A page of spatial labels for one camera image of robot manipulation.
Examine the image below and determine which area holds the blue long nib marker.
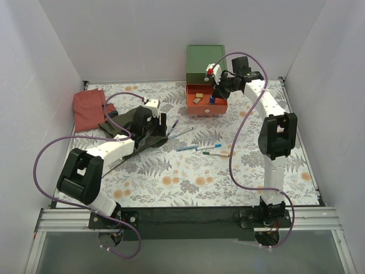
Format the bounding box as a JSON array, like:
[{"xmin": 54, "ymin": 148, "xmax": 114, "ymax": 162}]
[{"xmin": 168, "ymin": 127, "xmax": 194, "ymax": 139}]

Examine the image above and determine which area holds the red drawer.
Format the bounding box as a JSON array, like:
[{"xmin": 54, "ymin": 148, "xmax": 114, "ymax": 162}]
[{"xmin": 186, "ymin": 84, "xmax": 228, "ymax": 116}]

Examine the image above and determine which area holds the green red yellow drawer box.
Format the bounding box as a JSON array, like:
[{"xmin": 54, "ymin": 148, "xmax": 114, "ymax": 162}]
[{"xmin": 186, "ymin": 45, "xmax": 226, "ymax": 84}]

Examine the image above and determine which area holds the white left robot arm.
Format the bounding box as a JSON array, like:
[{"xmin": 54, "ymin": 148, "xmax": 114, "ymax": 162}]
[{"xmin": 56, "ymin": 106, "xmax": 167, "ymax": 228}]

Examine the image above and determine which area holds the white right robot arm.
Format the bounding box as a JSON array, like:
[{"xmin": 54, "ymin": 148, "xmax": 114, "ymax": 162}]
[{"xmin": 205, "ymin": 53, "xmax": 298, "ymax": 227}]

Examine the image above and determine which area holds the purple pen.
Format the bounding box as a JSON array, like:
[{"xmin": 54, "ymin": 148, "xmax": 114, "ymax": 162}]
[{"xmin": 167, "ymin": 119, "xmax": 179, "ymax": 137}]

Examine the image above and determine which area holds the dark green cloth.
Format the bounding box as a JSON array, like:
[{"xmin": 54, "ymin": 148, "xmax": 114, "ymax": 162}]
[{"xmin": 99, "ymin": 108, "xmax": 168, "ymax": 154}]

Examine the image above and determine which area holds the light blue pen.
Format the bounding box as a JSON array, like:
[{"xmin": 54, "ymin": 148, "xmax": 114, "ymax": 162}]
[{"xmin": 176, "ymin": 146, "xmax": 198, "ymax": 152}]

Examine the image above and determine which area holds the thin dark stick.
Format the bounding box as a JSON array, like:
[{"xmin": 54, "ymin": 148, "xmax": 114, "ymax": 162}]
[{"xmin": 102, "ymin": 159, "xmax": 126, "ymax": 178}]

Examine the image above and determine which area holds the white marker blue cap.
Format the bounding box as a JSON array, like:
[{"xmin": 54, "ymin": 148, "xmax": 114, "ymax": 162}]
[{"xmin": 195, "ymin": 144, "xmax": 222, "ymax": 151}]

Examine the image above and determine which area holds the red cloth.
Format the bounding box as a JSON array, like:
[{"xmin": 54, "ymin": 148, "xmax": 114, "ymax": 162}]
[{"xmin": 73, "ymin": 88, "xmax": 118, "ymax": 133}]

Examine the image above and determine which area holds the white marker green cap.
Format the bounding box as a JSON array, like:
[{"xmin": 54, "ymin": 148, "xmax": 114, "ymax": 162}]
[{"xmin": 202, "ymin": 151, "xmax": 230, "ymax": 158}]

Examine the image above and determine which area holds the floral table mat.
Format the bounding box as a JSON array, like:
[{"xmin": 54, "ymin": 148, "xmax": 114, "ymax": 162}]
[{"xmin": 56, "ymin": 79, "xmax": 320, "ymax": 208}]

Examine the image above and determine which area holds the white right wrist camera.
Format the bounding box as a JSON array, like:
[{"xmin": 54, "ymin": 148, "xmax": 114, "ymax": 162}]
[{"xmin": 204, "ymin": 63, "xmax": 222, "ymax": 84}]

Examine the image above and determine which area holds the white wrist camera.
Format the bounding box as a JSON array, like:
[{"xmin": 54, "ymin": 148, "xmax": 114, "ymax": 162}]
[
  {"xmin": 204, "ymin": 63, "xmax": 222, "ymax": 84},
  {"xmin": 143, "ymin": 98, "xmax": 160, "ymax": 118}
]

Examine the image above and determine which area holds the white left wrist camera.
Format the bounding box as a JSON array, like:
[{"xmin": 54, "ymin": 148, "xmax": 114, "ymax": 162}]
[{"xmin": 143, "ymin": 98, "xmax": 160, "ymax": 118}]

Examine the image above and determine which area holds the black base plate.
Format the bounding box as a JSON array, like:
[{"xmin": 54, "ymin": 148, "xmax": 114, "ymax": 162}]
[{"xmin": 88, "ymin": 207, "xmax": 293, "ymax": 242}]

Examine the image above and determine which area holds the aluminium front rail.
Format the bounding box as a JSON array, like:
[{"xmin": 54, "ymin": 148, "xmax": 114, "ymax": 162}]
[{"xmin": 35, "ymin": 207, "xmax": 356, "ymax": 273}]

